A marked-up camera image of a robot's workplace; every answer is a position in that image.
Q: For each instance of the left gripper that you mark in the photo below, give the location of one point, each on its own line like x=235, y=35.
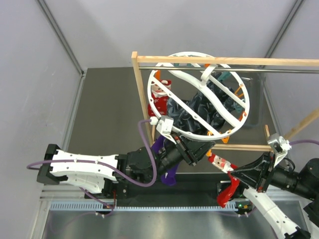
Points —
x=198, y=149

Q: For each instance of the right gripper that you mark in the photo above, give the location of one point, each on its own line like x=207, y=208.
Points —
x=260, y=174

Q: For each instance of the purple sock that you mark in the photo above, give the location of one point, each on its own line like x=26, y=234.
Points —
x=169, y=177

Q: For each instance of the white round clip hanger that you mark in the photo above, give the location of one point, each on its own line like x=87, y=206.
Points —
x=234, y=120

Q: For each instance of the red santa sock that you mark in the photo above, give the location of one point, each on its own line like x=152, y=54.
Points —
x=160, y=98

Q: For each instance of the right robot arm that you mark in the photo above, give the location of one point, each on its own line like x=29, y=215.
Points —
x=290, y=185

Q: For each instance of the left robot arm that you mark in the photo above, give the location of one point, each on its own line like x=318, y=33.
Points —
x=143, y=167

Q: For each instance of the clear plastic bin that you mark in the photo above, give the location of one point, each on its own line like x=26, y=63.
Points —
x=253, y=132

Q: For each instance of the dark patterned cloth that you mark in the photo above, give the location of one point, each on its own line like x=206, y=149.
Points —
x=201, y=105

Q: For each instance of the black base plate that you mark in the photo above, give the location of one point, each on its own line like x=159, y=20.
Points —
x=197, y=189

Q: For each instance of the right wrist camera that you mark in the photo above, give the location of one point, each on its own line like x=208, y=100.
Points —
x=280, y=147

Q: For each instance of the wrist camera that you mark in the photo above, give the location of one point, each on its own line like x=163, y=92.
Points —
x=164, y=126
x=280, y=147

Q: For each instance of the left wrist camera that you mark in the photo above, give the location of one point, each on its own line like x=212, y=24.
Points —
x=164, y=126

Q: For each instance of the wooden rack frame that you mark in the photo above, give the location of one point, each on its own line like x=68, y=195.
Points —
x=195, y=59

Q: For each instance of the grey cable duct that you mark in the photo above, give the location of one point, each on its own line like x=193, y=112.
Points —
x=95, y=206

